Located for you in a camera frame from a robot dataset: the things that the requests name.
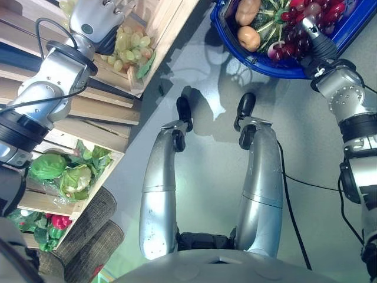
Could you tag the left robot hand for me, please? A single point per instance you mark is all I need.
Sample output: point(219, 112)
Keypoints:
point(88, 20)

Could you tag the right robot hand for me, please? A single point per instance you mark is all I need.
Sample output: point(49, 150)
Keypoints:
point(324, 48)

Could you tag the blue plastic shopping basket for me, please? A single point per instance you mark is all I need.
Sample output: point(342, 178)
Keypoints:
point(265, 66)

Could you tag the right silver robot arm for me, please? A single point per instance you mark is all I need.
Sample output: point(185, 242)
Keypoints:
point(350, 97)

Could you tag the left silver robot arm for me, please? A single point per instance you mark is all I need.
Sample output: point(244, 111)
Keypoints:
point(50, 85)

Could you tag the brown woven basket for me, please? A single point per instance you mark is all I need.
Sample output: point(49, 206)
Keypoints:
point(94, 244)
point(51, 265)
point(88, 213)

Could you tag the green leafy vegetables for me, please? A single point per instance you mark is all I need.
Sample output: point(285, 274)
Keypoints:
point(44, 236)

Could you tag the pale green grape bunch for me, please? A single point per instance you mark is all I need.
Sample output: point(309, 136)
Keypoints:
point(67, 6)

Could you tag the red grape bunch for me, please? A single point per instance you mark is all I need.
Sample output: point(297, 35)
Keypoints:
point(294, 38)

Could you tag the red chili peppers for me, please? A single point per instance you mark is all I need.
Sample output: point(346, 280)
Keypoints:
point(334, 9)

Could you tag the purple-white radish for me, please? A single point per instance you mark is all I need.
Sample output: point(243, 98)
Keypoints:
point(276, 50)

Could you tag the pink radish bunch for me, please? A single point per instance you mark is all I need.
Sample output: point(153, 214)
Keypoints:
point(298, 4)

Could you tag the green striped squash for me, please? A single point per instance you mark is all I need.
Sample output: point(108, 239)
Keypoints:
point(269, 23)

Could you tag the green grape leaf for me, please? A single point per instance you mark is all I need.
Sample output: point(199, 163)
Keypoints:
point(145, 67)

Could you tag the orange-brown round onion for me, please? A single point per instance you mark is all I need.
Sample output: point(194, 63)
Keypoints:
point(249, 38)

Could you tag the wooden slat shelf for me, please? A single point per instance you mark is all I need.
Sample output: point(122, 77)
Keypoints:
point(103, 103)

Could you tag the tan potato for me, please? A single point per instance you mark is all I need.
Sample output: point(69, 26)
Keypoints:
point(246, 11)

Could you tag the wooden crate with grapes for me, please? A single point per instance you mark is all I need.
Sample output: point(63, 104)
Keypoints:
point(173, 26)

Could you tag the right black robot foot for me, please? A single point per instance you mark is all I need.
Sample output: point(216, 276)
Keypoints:
point(246, 106)

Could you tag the black robot foot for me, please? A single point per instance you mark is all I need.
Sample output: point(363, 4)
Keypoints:
point(184, 110)
point(246, 106)

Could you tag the left black robot foot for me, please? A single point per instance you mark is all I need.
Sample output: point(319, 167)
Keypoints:
point(184, 110)

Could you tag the leafy green vegetable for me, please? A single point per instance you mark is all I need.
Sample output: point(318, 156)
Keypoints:
point(97, 154)

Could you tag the dark green cabbage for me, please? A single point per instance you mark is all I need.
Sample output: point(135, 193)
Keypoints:
point(48, 166)

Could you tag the right silver robot leg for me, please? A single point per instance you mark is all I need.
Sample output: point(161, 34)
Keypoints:
point(260, 188)

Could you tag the silver robot leg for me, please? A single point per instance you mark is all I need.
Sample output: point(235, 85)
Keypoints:
point(260, 188)
point(159, 188)

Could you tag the wooden crate with cabbages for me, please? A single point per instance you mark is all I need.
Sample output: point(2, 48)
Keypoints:
point(97, 177)

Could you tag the pale green cabbage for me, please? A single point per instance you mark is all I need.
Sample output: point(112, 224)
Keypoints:
point(75, 179)

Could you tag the left silver robot leg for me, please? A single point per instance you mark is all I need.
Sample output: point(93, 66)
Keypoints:
point(159, 188)

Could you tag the red bell pepper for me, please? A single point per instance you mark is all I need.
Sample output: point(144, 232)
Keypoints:
point(60, 221)

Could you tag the wooden crate with peppers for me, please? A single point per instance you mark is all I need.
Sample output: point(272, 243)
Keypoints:
point(69, 227)

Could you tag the black robot pelvis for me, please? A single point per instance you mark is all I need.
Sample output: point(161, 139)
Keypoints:
point(206, 240)

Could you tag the grey robot torso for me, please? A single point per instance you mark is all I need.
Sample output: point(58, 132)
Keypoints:
point(235, 269)

